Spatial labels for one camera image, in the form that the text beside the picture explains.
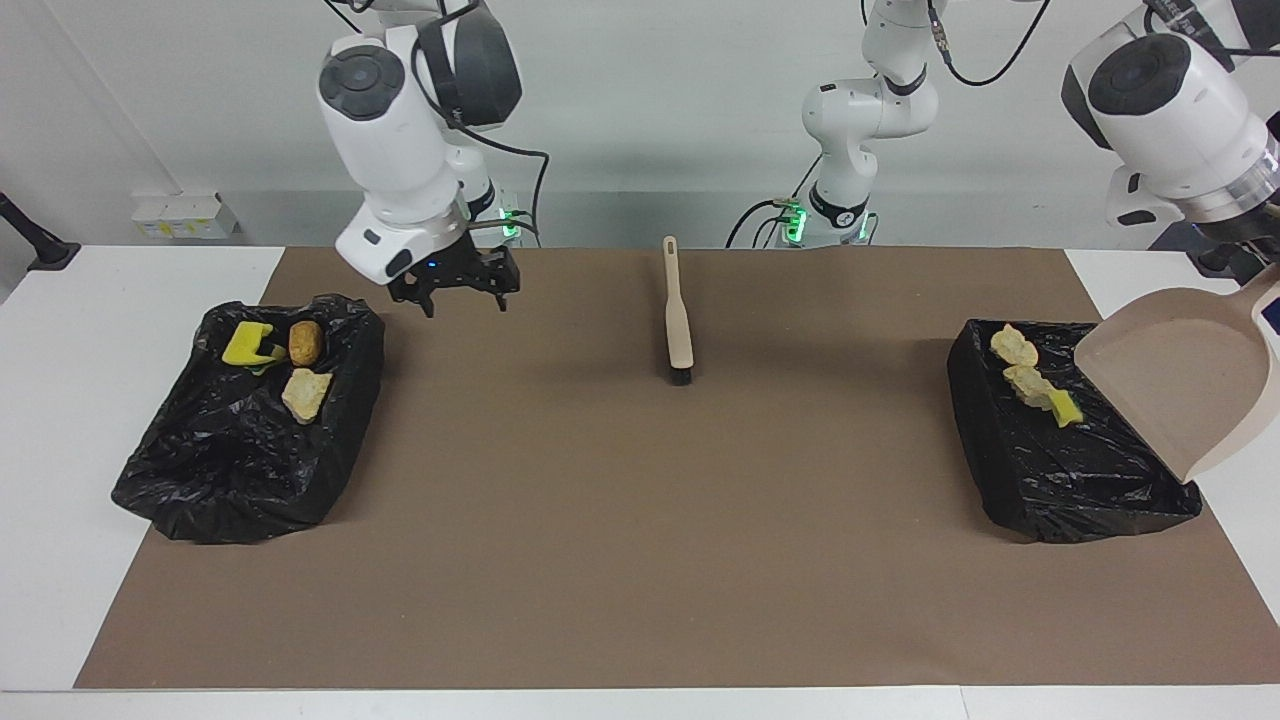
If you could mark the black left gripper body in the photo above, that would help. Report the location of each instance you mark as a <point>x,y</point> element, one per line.
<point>1258,238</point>

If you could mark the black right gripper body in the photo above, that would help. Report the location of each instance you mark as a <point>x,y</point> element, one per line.
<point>455,268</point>

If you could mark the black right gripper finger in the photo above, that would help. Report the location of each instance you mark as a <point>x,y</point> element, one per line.
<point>503,298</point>
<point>430,303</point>

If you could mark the brown oval bread roll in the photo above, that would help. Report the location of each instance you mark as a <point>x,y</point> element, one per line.
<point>305,343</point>

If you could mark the orange crusted bread piece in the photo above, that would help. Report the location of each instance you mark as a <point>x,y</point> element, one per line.
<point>305,395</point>

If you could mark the beige plastic dustpan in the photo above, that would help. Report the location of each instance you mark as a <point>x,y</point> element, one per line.
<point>1170,380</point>

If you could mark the yellow sponge piece green side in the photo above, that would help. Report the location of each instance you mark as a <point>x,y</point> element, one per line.
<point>270,352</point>

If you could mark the beige hand brush black bristles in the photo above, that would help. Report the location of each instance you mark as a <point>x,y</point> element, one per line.
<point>680,320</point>

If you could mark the large yellow sponge piece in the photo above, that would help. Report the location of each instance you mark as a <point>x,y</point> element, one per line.
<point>243,345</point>

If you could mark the small green yellow sponge piece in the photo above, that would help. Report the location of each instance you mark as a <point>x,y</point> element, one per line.
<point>1065,408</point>

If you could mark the pale bread chunk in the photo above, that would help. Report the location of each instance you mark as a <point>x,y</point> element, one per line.
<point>1030,386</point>
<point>1013,345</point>

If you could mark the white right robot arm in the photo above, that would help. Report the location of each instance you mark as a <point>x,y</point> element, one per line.
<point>395,150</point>

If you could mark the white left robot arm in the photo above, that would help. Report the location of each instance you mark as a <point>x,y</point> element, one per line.
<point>1180,140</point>

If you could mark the black bag-lined bin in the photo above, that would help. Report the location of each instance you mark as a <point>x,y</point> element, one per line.
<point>230,460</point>
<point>1060,470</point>

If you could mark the black stand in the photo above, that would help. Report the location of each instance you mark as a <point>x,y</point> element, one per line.
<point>50,255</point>
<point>1212,262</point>

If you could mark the dark background panel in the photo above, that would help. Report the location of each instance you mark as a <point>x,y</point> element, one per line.
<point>1175,238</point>

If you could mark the brown table mat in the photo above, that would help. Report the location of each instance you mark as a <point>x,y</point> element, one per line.
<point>600,550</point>

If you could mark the white wall socket box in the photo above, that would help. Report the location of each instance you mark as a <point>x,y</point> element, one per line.
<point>180,215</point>

